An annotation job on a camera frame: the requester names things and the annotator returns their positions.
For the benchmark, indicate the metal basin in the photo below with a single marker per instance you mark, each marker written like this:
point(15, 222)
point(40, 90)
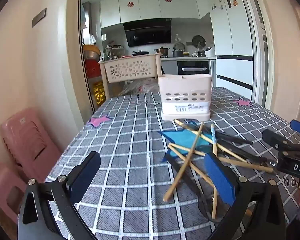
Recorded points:
point(92, 53)

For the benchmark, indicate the beige plastic basket cart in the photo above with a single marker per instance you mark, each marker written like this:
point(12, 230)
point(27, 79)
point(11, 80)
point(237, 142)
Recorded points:
point(130, 67)

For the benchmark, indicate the black cooking pot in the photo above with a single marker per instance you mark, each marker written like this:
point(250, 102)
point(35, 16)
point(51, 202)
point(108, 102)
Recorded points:
point(177, 53)

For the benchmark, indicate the black range hood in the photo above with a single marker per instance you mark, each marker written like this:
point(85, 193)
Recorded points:
point(150, 33)

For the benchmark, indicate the black frying pan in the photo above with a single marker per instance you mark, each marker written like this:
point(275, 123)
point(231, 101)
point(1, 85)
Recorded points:
point(140, 53)

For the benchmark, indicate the blue patterned chopstick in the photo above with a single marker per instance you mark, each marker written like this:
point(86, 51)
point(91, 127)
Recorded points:
point(213, 135)

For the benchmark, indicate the clear plastic bag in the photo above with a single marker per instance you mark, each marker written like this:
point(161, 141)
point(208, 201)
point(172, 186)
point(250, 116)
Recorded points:
point(140, 86)

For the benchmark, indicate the pink plastic chair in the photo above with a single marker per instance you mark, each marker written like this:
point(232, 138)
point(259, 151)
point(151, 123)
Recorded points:
point(27, 140)

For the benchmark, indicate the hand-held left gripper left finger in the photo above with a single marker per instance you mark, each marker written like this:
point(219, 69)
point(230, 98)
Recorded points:
point(86, 171)

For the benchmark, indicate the red plastic bucket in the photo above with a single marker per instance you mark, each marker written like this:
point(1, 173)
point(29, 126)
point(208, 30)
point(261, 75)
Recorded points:
point(92, 68)

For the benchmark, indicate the white refrigerator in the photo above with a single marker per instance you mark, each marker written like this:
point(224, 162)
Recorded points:
point(237, 30)

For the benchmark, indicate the grey checked tablecloth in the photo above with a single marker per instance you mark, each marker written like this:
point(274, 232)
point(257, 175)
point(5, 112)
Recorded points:
point(130, 155)

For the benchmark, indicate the grey wall panel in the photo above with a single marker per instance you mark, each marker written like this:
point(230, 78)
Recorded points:
point(39, 17)

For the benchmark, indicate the glass kettle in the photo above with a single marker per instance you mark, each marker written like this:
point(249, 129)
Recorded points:
point(108, 52)

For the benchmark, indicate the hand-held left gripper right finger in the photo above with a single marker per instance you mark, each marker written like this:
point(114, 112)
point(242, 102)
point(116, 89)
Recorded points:
point(221, 177)

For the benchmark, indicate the beige plastic utensil holder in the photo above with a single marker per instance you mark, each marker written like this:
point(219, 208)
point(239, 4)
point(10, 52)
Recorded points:
point(185, 85)

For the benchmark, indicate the black pot with lid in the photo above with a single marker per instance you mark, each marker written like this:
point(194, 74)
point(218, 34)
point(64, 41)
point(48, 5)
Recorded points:
point(162, 51)

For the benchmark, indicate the black built-in oven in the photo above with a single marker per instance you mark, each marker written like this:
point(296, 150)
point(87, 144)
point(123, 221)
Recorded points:
point(192, 67)

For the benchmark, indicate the white wall cabinets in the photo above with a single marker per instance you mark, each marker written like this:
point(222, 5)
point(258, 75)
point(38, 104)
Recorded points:
point(150, 7)

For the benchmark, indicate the pink plastic stool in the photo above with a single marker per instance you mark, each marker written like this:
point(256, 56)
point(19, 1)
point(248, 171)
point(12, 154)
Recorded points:
point(2, 185)

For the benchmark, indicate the white rice cooker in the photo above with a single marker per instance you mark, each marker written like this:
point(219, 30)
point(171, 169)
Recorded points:
point(210, 52)

